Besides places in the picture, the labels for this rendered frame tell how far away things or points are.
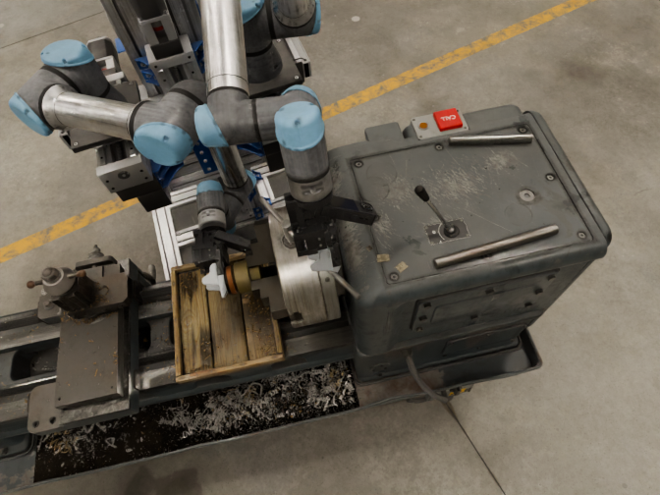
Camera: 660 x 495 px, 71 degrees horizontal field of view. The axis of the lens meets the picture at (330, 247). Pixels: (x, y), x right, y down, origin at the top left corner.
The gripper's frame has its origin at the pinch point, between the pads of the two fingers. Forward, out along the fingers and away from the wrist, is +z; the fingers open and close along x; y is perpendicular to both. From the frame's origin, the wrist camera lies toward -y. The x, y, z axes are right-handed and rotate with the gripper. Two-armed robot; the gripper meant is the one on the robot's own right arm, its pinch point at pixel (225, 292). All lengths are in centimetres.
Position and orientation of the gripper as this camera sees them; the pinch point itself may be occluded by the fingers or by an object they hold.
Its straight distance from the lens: 121.8
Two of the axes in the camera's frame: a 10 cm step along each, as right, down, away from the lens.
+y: -9.8, 2.0, -0.3
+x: -0.8, -4.9, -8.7
